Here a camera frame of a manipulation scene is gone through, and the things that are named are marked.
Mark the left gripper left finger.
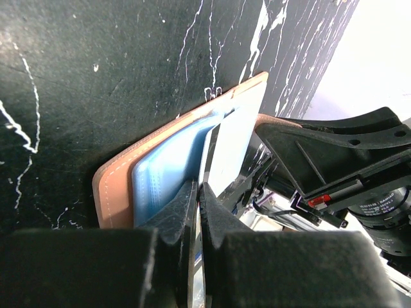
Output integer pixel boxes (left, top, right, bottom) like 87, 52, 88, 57
1, 180, 198, 307

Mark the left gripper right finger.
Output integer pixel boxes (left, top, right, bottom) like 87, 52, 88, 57
198, 184, 401, 307

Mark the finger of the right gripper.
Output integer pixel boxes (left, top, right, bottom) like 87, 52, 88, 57
279, 107, 410, 150
256, 123, 366, 198

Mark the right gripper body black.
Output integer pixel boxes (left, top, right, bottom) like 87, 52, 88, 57
221, 157, 410, 276

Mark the white card black stripe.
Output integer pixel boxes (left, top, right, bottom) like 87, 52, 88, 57
189, 110, 258, 308

